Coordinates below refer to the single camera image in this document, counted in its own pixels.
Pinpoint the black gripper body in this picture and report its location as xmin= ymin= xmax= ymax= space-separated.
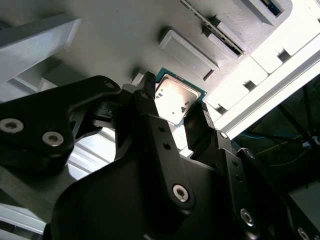
xmin=43 ymin=93 xmax=241 ymax=240

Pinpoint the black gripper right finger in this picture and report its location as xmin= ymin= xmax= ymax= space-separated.
xmin=183 ymin=101 xmax=316 ymax=240

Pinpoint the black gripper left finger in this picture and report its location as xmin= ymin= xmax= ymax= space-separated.
xmin=0 ymin=71 xmax=199 ymax=218

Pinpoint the silver CPU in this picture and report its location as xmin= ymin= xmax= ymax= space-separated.
xmin=149 ymin=66 xmax=208 ymax=128

